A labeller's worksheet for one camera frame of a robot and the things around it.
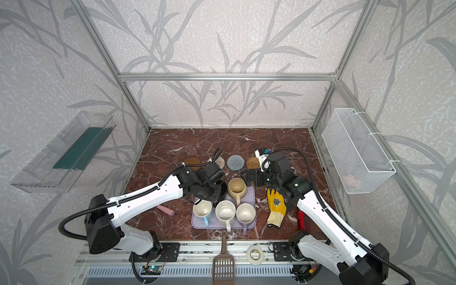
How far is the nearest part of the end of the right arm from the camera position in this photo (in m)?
0.51

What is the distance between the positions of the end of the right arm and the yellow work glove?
258 mm

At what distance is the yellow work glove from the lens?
81 centimetres
